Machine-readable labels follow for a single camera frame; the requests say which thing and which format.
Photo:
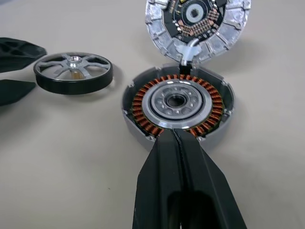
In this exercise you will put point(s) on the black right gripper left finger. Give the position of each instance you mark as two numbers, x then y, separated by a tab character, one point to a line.
157	179

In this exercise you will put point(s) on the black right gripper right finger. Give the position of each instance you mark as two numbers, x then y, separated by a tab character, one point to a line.
207	181

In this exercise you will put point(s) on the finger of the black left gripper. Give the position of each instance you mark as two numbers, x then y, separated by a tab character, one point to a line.
12	91
14	51

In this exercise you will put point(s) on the grey motor housing copper windings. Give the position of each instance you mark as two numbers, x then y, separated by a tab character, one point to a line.
157	119

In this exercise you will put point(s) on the black rimmed spoked rotor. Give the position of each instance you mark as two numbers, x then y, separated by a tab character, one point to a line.
71	84

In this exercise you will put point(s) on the round silver motor lid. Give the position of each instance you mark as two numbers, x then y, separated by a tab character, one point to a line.
214	45

